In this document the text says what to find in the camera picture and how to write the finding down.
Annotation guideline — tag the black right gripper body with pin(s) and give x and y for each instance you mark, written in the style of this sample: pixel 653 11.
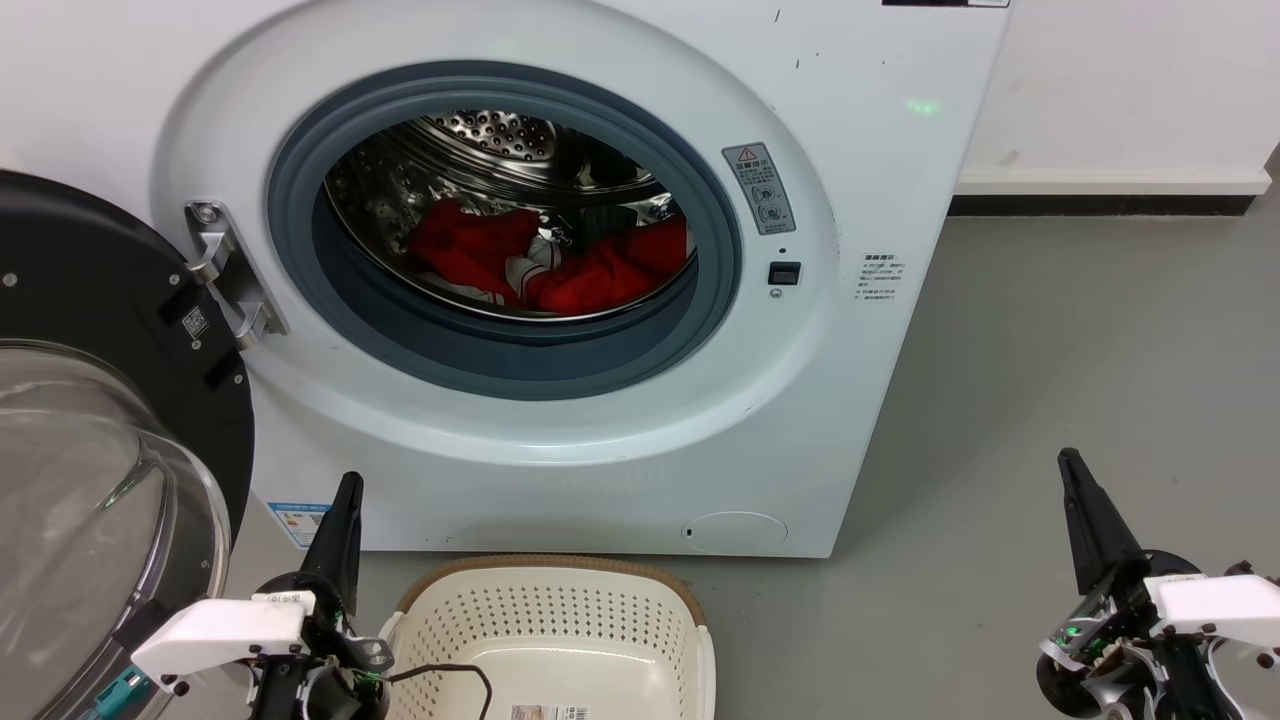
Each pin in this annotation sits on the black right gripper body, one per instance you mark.
pixel 1110 650

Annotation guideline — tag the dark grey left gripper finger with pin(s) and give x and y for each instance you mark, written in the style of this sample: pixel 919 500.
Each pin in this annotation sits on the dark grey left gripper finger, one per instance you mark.
pixel 340 550

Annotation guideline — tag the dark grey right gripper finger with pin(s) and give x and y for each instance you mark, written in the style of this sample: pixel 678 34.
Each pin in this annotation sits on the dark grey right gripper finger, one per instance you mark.
pixel 1100 540

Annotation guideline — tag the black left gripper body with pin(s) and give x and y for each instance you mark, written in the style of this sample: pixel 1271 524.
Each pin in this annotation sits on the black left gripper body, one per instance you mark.
pixel 330 690

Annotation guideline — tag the red and white garment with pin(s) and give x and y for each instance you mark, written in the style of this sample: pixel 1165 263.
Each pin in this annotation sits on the red and white garment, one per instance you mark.
pixel 470 250

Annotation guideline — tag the cream plastic laundry basket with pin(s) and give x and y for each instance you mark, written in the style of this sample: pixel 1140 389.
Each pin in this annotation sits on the cream plastic laundry basket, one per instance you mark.
pixel 560 620

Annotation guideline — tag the black washer door with glass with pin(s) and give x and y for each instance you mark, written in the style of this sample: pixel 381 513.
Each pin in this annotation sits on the black washer door with glass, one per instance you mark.
pixel 100 260

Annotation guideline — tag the stainless steel washing machine drum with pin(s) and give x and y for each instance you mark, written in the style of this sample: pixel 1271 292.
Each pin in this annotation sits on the stainless steel washing machine drum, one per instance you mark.
pixel 400 170

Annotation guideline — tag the blue energy sticker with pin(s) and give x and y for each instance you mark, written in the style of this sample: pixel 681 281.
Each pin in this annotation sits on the blue energy sticker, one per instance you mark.
pixel 295 522

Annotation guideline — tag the paper label with barcode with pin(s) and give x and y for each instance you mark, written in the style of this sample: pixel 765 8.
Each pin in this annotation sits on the paper label with barcode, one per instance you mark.
pixel 550 713

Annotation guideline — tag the grey rubber door gasket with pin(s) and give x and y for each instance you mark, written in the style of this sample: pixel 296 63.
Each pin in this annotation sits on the grey rubber door gasket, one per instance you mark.
pixel 500 360

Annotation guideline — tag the QR code sticker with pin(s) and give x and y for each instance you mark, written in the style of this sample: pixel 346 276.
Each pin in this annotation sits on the QR code sticker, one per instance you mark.
pixel 195 323

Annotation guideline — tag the white front-load washing machine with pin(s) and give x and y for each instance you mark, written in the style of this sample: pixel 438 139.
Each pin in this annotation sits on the white front-load washing machine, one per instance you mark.
pixel 850 400

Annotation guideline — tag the silver door hinge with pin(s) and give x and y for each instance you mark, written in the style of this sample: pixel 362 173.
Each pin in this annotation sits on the silver door hinge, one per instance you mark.
pixel 232 275

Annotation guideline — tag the round filter cover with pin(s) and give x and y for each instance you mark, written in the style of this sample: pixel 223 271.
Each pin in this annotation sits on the round filter cover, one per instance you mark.
pixel 735 532

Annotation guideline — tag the black door latch socket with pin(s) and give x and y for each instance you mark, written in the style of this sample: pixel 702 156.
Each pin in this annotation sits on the black door latch socket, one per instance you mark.
pixel 785 273

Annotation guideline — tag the grey warning sticker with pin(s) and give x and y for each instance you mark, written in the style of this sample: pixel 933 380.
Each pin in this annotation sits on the grey warning sticker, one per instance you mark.
pixel 760 190

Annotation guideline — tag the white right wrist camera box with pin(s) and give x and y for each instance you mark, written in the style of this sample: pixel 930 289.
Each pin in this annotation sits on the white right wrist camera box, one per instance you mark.
pixel 1220 605

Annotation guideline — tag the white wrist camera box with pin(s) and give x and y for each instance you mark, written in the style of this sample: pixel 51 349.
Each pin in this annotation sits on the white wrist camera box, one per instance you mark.
pixel 220 630
pixel 1220 605

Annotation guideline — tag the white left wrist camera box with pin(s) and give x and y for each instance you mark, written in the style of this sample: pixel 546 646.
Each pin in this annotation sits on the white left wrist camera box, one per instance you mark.
pixel 220 630

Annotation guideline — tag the white wall baseboard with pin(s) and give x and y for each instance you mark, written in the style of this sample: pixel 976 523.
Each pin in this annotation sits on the white wall baseboard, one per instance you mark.
pixel 1100 182

